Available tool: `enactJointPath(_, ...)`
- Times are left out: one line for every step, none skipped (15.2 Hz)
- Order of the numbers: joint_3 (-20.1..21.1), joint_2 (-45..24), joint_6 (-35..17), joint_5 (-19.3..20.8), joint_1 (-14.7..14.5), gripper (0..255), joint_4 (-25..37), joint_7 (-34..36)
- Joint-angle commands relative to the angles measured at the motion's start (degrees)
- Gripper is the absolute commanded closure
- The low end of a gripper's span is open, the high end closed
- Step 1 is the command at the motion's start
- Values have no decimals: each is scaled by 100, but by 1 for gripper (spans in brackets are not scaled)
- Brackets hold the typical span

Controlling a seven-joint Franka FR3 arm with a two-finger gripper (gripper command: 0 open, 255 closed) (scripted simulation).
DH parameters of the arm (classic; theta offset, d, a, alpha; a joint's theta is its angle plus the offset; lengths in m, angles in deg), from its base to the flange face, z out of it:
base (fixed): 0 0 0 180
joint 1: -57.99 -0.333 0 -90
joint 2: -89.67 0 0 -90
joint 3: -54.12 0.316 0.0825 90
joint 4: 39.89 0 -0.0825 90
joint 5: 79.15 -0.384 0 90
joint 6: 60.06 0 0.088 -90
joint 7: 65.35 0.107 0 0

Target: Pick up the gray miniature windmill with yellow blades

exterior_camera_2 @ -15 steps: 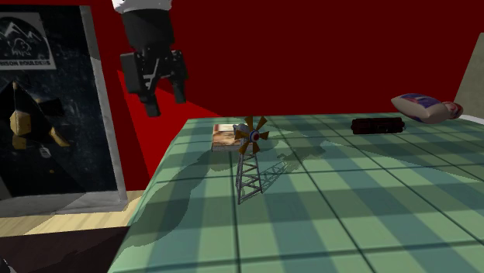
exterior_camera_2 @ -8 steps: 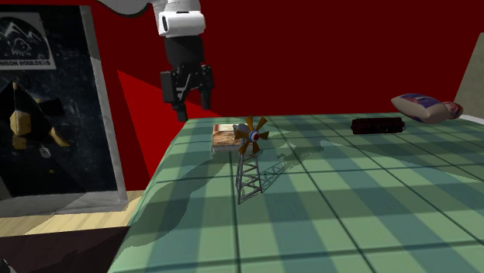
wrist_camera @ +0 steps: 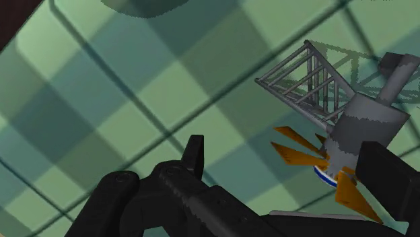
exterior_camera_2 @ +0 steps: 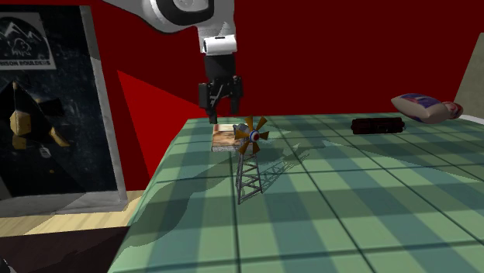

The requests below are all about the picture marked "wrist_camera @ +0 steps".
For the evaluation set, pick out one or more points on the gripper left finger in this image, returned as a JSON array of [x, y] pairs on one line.
[[183, 193]]

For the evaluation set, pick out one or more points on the green chequered sofa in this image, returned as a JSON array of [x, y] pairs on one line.
[[131, 98]]

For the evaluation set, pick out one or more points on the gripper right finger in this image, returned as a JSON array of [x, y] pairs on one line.
[[390, 177]]

